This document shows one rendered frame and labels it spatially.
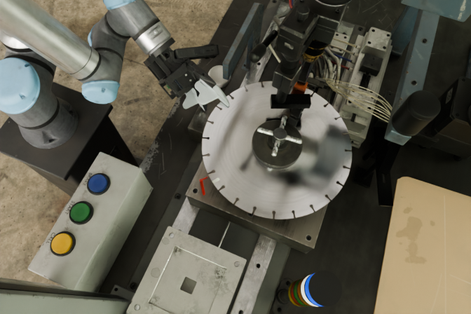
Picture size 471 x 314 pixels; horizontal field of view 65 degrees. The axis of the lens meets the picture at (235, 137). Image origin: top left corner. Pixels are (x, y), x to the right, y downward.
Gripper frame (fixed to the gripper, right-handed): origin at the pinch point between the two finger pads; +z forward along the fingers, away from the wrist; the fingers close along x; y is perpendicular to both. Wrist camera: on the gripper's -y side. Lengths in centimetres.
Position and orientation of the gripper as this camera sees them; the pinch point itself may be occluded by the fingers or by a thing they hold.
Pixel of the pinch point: (219, 107)
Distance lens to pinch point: 92.3
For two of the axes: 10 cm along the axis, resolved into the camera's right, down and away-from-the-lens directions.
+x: 4.3, 0.0, -9.0
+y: -6.8, 6.6, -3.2
